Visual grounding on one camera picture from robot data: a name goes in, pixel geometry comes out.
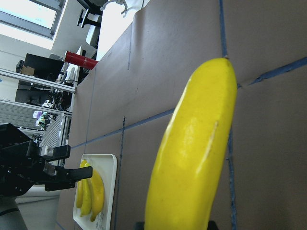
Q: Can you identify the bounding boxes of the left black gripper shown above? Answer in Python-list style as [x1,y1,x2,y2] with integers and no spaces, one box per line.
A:
[0,123,93,197]

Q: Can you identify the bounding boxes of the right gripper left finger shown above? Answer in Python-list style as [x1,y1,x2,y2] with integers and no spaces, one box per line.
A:
[134,221,145,230]

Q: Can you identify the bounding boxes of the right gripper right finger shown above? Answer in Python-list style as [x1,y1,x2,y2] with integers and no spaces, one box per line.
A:
[208,220,219,230]

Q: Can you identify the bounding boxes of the yellow banana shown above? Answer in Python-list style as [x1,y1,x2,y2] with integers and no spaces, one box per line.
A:
[76,179,87,208]
[144,58,237,230]
[80,179,92,217]
[90,169,104,222]

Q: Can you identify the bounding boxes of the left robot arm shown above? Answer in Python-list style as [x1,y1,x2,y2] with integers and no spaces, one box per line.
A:
[0,123,93,230]

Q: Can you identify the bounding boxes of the cream bear tray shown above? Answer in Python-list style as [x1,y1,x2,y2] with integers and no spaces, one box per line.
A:
[73,154,117,230]

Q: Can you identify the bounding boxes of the red cylinder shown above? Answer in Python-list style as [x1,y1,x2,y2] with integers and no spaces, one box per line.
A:
[64,51,98,70]

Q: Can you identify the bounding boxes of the long reacher grabber tool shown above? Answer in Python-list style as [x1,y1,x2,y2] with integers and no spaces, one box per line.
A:
[100,0,144,18]

